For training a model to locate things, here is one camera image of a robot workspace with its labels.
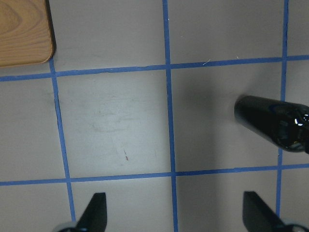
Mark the wooden tray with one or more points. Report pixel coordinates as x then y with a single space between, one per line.
26 33

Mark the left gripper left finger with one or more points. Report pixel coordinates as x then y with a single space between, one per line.
94 217

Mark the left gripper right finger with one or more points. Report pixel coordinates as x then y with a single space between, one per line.
257 216

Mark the dark wine bottle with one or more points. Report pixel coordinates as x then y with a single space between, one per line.
285 124

